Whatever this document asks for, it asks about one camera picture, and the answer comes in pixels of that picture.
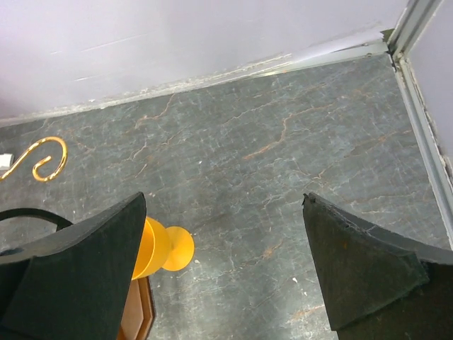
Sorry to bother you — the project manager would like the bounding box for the white drying rack stand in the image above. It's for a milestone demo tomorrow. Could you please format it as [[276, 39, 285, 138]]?
[[0, 154, 14, 171]]

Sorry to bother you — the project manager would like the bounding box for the aluminium frame post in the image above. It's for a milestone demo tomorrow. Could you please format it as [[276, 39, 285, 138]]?
[[386, 1, 452, 242]]

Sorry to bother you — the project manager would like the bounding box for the yellow plastic wine glass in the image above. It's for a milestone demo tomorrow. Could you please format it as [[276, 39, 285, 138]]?
[[132, 217, 195, 280]]

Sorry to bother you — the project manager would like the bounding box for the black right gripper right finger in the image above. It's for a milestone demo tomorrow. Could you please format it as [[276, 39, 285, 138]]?
[[302, 193, 452, 339]]

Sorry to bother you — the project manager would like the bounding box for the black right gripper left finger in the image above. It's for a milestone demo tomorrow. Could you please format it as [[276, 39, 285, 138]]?
[[1, 193, 147, 340]]

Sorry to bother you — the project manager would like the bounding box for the gold wire wine glass rack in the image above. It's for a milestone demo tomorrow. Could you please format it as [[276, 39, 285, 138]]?
[[0, 136, 156, 340]]

